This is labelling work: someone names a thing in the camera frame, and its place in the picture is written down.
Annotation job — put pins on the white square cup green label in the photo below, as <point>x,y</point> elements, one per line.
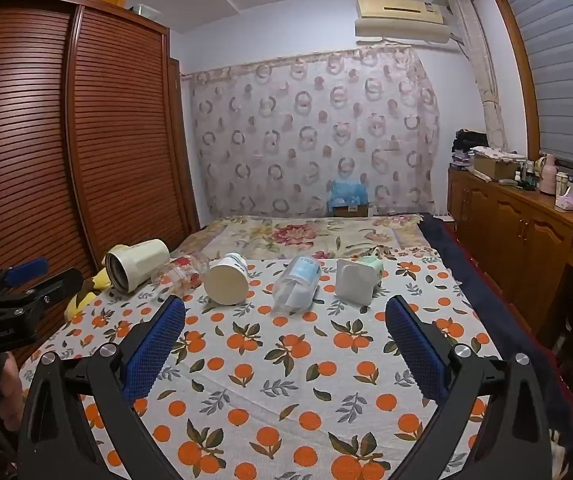
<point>354,277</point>

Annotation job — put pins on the blue plastic bag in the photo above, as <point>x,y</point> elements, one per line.
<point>348,192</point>

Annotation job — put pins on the wall air conditioner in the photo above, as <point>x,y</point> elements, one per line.
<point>401,17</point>

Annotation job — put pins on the pink tissue box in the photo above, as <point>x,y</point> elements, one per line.
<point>567,202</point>

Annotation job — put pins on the brown slatted wardrobe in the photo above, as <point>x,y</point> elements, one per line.
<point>66,135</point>

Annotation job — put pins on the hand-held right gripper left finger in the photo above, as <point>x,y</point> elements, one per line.
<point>154,350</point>

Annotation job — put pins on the large cardboard box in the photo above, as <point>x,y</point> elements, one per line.
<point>493,167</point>

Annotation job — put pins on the white paper cup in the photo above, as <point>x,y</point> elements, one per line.
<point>226,280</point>

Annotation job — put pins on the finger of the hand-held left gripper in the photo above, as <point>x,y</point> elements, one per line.
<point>29,266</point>
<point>56,285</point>

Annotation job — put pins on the yellow toy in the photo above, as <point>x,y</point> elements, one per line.
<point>86,295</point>

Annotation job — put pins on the beige patterned side curtain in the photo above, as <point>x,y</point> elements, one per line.
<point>481,70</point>

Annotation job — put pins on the dark blue blanket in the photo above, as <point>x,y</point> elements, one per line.
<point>471,290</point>

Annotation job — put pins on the grey window blind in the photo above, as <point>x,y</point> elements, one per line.
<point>561,70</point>

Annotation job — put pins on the orange fruit printed cloth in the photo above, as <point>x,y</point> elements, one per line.
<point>276,360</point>

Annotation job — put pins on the pile of dark clothes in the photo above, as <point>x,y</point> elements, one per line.
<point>470,140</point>

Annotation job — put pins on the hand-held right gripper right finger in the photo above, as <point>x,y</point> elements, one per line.
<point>416,355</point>

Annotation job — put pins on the wooden sideboard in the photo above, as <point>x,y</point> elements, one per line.
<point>516,230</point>

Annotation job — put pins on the pink thermos jug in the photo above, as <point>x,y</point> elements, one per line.
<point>546,175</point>

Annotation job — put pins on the clear plastic cup red print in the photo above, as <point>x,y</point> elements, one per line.
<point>181,272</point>

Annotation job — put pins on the cream mug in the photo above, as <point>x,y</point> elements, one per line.
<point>139,262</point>

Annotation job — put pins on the small cardboard box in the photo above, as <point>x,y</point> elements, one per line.
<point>350,210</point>

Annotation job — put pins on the white bottle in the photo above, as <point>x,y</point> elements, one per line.
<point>562,184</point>

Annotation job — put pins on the clear cup blue label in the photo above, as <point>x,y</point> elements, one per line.
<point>299,280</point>

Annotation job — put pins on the floral blanket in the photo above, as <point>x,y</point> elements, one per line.
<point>291,237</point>

